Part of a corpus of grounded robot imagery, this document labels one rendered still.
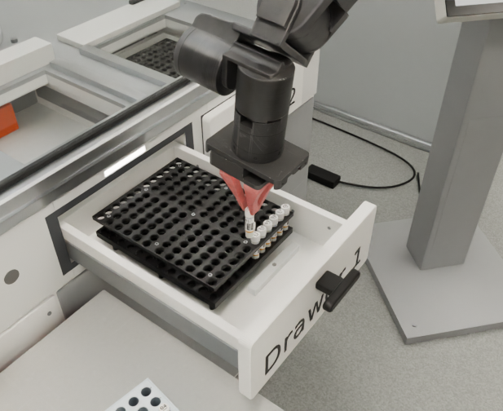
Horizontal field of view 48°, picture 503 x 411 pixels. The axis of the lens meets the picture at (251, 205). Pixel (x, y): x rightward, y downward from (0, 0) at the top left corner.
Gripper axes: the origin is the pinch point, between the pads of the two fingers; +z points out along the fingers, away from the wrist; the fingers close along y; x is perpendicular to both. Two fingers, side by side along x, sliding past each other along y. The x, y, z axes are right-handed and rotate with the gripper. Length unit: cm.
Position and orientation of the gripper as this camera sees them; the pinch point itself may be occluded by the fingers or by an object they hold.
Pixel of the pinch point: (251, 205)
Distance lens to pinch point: 69.5
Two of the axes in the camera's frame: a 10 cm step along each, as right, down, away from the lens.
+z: -0.8, 7.1, 7.0
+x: -5.9, 5.3, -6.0
